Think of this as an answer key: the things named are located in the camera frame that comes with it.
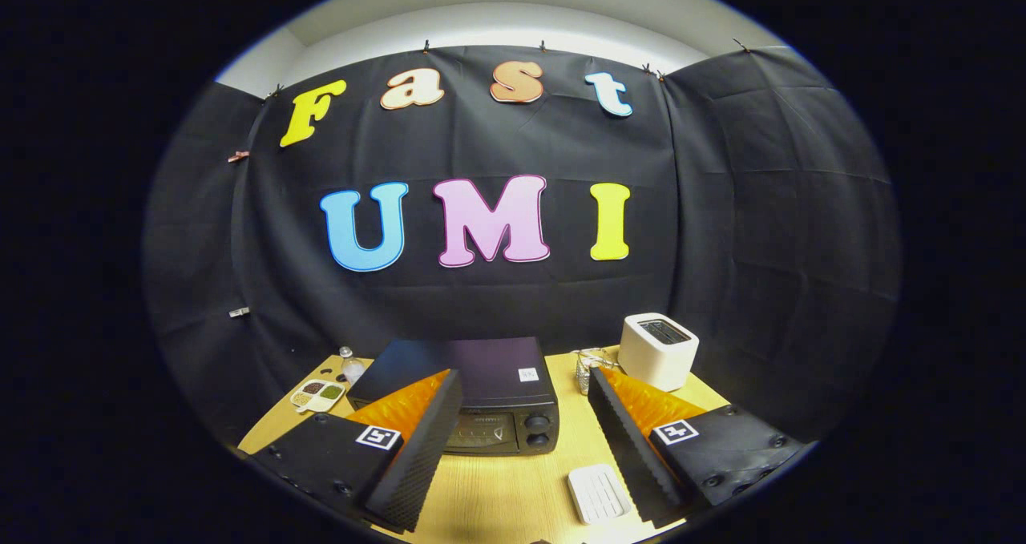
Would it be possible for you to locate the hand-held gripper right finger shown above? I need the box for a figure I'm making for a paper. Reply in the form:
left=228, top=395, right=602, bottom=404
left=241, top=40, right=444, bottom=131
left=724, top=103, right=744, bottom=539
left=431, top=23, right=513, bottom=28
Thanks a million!
left=588, top=366, right=805, bottom=529

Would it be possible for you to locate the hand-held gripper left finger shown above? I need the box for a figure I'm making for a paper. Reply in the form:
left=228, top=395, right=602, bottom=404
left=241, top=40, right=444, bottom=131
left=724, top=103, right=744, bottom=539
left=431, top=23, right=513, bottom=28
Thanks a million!
left=252, top=368, right=464, bottom=534

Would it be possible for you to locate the black toaster oven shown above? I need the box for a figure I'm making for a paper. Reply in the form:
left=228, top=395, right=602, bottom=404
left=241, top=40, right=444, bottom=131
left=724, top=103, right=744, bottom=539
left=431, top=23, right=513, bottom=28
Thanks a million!
left=346, top=336, right=559, bottom=457

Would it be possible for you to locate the white bread toaster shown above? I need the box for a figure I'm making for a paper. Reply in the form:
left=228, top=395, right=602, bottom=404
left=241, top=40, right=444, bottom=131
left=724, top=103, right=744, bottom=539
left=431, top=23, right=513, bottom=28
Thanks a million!
left=617, top=312, right=700, bottom=392

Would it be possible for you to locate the white ribbed tray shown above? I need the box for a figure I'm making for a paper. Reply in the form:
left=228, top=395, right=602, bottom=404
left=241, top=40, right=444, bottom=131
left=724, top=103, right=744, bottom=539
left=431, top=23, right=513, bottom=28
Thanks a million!
left=568, top=463, right=632, bottom=526

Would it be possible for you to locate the white divided spice dish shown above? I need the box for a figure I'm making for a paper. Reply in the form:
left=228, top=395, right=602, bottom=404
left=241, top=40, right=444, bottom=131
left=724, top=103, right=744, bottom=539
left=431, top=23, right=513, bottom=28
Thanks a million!
left=290, top=378, right=346, bottom=413

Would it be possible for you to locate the metal wire basket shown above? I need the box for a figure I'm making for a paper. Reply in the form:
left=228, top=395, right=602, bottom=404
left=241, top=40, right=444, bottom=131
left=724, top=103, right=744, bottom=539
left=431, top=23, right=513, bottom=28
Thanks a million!
left=573, top=348, right=622, bottom=395

